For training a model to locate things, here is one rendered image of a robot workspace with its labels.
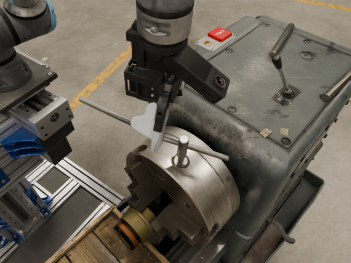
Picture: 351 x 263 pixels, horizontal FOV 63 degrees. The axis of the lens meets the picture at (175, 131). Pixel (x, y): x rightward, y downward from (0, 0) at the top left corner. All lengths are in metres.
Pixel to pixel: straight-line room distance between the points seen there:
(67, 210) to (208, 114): 1.28
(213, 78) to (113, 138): 1.94
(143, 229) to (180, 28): 0.49
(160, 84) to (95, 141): 1.93
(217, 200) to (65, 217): 1.27
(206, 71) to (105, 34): 3.15
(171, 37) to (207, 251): 0.72
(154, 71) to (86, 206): 1.44
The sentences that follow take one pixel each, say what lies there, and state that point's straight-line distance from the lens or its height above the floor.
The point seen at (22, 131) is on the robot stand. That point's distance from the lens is 1.12.
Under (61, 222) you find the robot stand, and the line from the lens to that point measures 1.82.
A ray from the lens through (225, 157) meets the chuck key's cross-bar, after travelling 0.60.
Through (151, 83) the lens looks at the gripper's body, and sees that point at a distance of 0.45.
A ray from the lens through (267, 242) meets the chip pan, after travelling 1.37.
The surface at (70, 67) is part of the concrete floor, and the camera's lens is 3.14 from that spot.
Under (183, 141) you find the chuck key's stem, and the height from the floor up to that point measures 1.32.
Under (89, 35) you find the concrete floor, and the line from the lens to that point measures 3.58.
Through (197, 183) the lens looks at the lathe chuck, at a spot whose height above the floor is 1.22.
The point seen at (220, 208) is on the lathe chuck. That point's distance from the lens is 0.70.
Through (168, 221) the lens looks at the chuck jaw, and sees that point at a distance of 0.73.
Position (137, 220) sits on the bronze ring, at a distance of 0.72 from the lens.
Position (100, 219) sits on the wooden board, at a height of 0.90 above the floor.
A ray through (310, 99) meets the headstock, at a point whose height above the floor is 1.26.
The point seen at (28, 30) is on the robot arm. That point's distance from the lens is 1.02.
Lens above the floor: 1.78
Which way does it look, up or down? 50 degrees down
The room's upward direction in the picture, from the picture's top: straight up
